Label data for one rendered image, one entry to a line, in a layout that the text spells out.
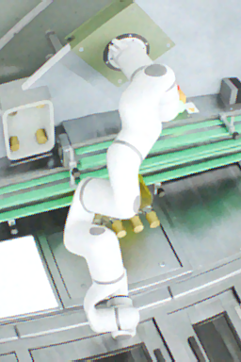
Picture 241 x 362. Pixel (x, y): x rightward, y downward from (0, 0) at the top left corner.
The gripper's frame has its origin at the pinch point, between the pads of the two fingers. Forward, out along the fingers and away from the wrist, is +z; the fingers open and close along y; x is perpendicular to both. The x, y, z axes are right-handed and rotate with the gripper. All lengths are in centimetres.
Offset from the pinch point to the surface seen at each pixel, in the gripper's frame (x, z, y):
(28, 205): 27.6, 26.1, -3.0
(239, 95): -55, 58, 19
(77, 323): 13.6, -17.5, -12.4
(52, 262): 20.5, 7.5, -11.5
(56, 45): 18, 106, 15
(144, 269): -10.7, 3.6, -12.6
